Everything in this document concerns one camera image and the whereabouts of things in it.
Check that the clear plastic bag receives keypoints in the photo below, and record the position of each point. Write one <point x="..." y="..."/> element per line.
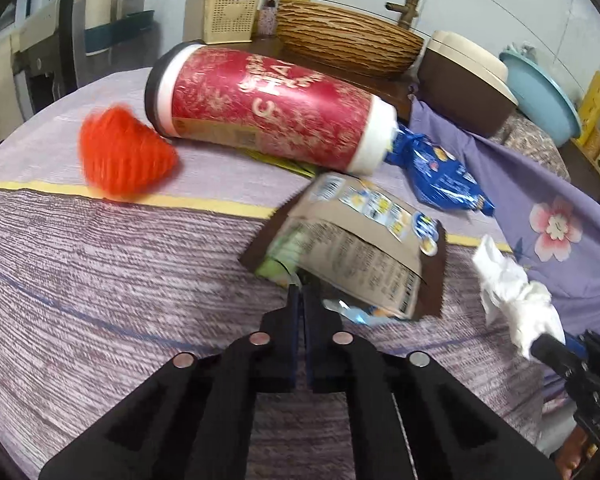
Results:
<point x="520" y="50"/>

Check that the cream utensil holder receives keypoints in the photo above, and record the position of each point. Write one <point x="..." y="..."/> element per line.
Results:
<point x="230" y="20"/>

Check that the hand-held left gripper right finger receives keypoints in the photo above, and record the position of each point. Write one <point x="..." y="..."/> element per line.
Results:
<point x="325" y="360"/>

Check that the brown patterned cloth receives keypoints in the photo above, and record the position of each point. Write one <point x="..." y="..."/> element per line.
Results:
<point x="535" y="145"/>

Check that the purple striped tablecloth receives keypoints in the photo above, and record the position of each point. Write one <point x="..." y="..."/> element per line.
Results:
<point x="130" y="285"/>

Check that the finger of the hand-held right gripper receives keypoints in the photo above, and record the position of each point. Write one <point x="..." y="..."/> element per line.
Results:
<point x="552" y="352"/>
<point x="595" y="345"/>

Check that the person's right hand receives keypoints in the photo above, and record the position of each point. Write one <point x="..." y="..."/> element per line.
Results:
<point x="575" y="457"/>

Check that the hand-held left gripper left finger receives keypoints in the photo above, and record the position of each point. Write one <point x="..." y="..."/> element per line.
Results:
<point x="280" y="355"/>

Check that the bronze faucet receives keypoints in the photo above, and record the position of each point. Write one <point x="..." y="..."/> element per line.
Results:
<point x="405" y="12"/>

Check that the blue snack packet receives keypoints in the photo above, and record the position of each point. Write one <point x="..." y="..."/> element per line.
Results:
<point x="440" y="175"/>

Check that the brown and cream rice cooker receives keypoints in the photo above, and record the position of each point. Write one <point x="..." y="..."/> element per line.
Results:
<point x="460" y="90"/>

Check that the wooden side cabinet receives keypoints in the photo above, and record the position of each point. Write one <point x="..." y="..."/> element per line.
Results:
<point x="590" y="170"/>

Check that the woven basket wash basin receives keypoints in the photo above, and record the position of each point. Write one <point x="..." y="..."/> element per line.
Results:
<point x="340" y="35"/>

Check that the orange knitted strawberry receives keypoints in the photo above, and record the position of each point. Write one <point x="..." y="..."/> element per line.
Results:
<point x="125" y="155"/>

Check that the yellow wrapped roll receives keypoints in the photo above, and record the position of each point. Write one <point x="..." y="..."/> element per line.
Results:
<point x="595" y="105"/>

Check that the light blue plastic basin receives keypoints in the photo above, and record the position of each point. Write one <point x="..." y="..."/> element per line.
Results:
<point x="540" y="95"/>

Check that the red cylindrical canister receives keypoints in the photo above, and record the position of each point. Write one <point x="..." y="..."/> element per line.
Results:
<point x="270" y="105"/>

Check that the white tissue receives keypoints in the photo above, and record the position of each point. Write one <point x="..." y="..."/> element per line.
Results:
<point x="515" y="290"/>

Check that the green brown printed packet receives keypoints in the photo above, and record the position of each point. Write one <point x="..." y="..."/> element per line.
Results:
<point x="360" y="250"/>

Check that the purple floral cloth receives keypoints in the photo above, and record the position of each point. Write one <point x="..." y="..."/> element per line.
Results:
<point x="505" y="175"/>

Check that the teal storage holder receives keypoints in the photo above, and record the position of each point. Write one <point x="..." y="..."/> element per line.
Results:
<point x="120" y="32"/>

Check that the floral patterned cup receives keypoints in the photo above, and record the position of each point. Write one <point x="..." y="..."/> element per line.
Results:
<point x="267" y="20"/>

